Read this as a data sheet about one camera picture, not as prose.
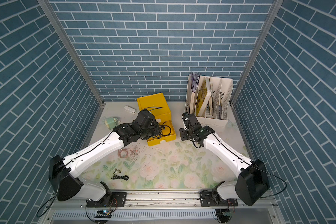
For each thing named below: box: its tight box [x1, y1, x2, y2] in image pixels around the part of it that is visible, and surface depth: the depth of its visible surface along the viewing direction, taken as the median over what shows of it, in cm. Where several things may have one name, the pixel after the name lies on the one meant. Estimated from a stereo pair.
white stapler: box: [124, 105, 137, 115], surface depth 115 cm
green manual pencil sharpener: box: [103, 116, 122, 130], surface depth 102 cm
